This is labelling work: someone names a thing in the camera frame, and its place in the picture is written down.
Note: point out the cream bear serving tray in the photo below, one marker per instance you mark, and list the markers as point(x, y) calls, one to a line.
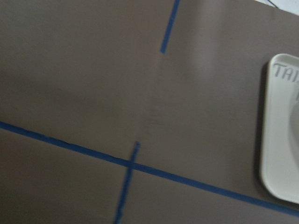
point(278, 171)

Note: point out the white round plate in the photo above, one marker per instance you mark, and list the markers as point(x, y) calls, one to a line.
point(294, 132)

